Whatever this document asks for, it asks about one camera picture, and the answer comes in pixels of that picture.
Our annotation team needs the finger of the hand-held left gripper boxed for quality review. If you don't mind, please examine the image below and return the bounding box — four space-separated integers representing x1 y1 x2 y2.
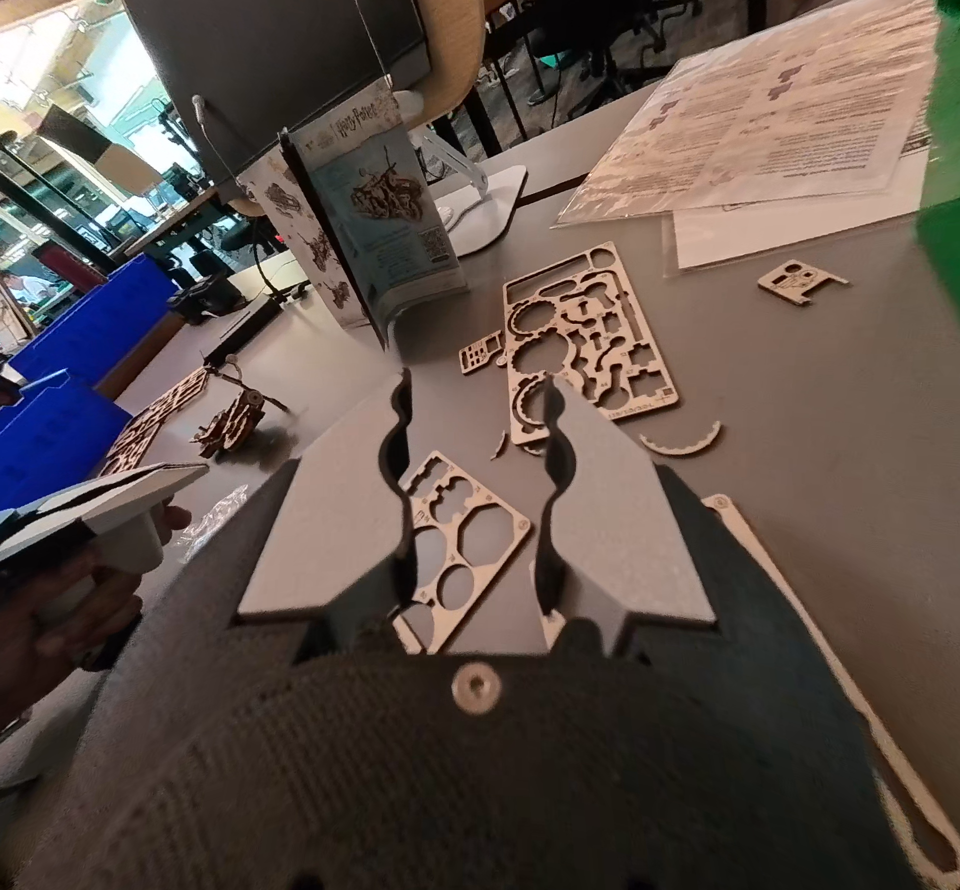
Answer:
0 466 155 561
78 461 213 575

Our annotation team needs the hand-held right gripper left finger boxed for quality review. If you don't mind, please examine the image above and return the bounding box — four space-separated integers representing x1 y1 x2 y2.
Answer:
237 367 418 644

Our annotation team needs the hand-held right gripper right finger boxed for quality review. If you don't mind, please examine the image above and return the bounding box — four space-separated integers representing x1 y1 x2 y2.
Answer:
531 374 720 657

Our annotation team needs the long slotted wooden puzzle sheet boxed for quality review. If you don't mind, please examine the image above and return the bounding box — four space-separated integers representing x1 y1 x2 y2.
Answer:
97 365 211 479

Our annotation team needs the assembled wooden model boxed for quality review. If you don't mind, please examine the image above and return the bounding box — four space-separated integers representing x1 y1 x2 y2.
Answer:
191 354 290 460

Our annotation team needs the round-holed wooden puzzle sheet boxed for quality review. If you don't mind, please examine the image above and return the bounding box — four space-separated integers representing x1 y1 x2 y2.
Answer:
390 451 535 655

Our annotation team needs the black desk device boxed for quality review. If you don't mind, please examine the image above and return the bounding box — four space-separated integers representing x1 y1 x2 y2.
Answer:
168 271 285 368

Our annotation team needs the grey desk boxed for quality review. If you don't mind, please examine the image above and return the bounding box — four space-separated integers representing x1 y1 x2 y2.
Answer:
0 0 960 890

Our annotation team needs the person's left hand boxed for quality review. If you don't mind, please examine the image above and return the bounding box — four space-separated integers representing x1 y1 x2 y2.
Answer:
0 553 145 728

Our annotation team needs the clear plastic bag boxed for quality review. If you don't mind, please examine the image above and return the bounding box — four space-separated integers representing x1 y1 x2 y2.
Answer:
176 484 250 557

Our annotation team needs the blue plastic bin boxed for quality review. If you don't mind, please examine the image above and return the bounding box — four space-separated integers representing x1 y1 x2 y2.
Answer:
11 253 181 389
0 373 135 512

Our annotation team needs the toothed wooden arc piece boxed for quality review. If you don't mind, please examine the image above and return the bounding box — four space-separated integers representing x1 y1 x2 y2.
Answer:
639 421 723 456

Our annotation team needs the framed tag card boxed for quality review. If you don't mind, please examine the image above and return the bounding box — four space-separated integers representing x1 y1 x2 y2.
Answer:
701 493 960 890

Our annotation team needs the wooden puzzle sheet with arcs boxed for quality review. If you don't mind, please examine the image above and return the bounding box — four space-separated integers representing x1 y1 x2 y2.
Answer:
501 241 680 449

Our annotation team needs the small gridded wooden piece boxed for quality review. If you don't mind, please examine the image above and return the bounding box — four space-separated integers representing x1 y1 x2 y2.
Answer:
459 331 505 375

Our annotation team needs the small notched wooden piece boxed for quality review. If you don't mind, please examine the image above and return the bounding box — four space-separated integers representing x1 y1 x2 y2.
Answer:
757 259 850 306

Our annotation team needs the printed model kit box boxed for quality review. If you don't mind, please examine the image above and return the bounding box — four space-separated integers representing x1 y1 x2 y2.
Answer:
246 80 470 350

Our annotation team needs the white paper sheet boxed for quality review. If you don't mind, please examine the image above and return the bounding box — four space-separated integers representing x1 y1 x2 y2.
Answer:
671 151 931 270

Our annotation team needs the white monitor stand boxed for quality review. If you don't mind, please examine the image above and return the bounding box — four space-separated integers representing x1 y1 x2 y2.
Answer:
408 91 528 257

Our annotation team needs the clear plastic wrap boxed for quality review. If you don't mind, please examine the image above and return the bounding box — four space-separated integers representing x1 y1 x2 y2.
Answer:
555 0 948 231

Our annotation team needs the grey monitor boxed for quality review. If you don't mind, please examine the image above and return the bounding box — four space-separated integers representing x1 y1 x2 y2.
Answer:
96 0 435 190

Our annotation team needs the green plastic bin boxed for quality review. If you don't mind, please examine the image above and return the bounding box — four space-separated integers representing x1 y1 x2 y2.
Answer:
913 0 960 276

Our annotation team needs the black office chair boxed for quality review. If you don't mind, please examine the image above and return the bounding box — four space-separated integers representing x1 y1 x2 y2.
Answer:
525 0 702 107

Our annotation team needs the rounded wooden panel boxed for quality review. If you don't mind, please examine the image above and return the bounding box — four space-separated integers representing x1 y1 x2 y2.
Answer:
393 0 489 113

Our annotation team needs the thin white-tipped grey cable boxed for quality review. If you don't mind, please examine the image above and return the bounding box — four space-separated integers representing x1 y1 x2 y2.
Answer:
339 0 396 92
190 94 250 201

